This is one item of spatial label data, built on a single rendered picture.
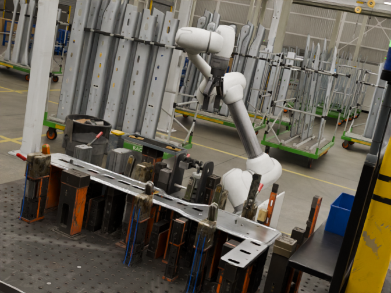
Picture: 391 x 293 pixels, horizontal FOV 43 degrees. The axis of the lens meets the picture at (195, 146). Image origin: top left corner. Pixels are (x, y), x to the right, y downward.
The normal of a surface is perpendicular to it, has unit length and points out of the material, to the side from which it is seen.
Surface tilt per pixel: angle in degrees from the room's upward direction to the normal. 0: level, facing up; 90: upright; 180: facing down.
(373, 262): 90
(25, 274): 0
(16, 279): 0
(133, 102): 87
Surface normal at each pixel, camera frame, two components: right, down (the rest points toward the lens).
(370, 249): -0.45, 0.11
